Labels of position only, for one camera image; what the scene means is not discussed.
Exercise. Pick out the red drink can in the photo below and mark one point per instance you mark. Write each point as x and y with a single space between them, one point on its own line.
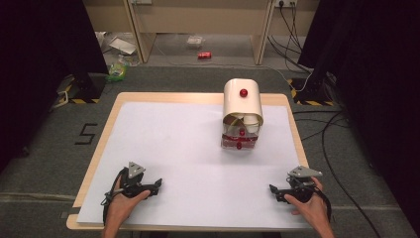
204 55

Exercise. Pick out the stand base with hazard tape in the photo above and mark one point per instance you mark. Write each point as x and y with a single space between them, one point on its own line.
310 94
81 90

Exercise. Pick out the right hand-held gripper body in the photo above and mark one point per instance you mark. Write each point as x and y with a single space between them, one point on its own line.
302 188

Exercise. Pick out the white table sheet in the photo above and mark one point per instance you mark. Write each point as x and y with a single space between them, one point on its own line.
185 165

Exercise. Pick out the clear plastic food container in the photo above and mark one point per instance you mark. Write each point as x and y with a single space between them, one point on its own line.
194 41

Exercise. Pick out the person's right hand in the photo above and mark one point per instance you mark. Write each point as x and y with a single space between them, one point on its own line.
312 208

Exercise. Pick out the green plastic bag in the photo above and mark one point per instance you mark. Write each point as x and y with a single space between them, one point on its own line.
117 71

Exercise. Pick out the black curtain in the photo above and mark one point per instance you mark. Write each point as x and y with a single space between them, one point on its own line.
373 82
39 49

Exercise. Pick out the beige wooden desk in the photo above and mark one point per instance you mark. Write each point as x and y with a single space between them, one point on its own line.
204 16

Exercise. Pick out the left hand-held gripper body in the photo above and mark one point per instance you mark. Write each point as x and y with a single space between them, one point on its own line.
132 185

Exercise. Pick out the white roll-top storage box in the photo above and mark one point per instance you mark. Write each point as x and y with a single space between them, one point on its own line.
242 102

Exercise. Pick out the wall power socket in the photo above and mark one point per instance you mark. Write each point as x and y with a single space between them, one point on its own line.
286 2

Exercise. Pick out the person's left hand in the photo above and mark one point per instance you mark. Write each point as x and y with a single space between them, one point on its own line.
120 208

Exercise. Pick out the white flat carton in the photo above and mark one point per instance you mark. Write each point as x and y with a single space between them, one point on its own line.
123 45

